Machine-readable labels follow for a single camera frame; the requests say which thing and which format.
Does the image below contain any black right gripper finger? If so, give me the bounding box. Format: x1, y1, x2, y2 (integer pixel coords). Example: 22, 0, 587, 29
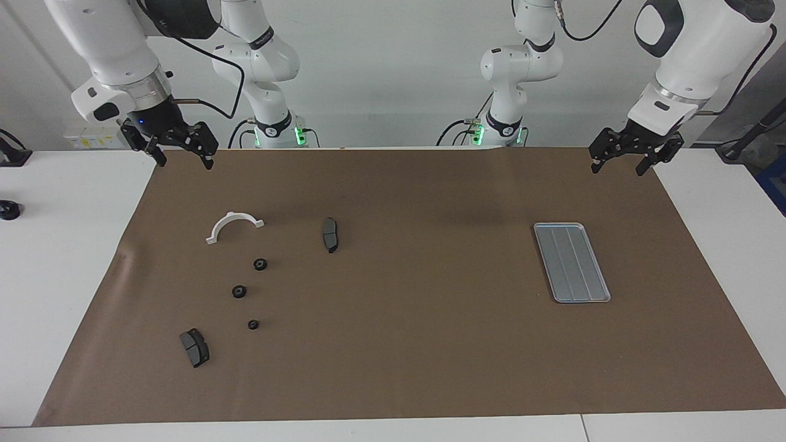
188, 122, 219, 171
120, 121, 168, 168

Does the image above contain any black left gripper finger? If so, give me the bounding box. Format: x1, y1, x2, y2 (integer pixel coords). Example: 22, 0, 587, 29
636, 134, 686, 178
588, 127, 623, 175

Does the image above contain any silver ribbed metal tray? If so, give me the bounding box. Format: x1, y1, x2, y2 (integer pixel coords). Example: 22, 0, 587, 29
533, 222, 612, 304

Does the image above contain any black stand pole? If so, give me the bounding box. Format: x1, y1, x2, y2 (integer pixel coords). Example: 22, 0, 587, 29
715, 98, 786, 163

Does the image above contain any black table clamp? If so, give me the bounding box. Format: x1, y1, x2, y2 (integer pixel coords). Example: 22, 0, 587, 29
0, 129, 33, 168

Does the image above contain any wide dark brake pad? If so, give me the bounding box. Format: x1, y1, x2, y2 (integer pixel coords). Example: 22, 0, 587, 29
179, 328, 210, 368

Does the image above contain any brown paper table mat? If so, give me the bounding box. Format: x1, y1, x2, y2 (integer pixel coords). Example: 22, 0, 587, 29
32, 147, 786, 427

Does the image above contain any black base cable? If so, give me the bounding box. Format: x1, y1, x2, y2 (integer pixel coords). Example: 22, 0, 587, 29
228, 120, 255, 149
437, 92, 493, 147

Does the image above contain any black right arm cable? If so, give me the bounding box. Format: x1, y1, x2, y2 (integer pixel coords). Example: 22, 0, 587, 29
138, 0, 246, 120

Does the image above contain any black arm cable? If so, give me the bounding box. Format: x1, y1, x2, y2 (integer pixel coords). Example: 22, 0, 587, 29
553, 0, 776, 117
138, 0, 246, 120

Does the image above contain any beige wall socket strip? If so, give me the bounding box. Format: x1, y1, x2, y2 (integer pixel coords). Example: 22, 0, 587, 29
63, 126, 126, 150

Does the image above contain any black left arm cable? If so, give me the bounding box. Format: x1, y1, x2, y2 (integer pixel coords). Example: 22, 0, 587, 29
553, 0, 776, 117

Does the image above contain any white curved plastic bracket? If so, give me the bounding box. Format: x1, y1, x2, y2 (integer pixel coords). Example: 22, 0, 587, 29
206, 211, 265, 245

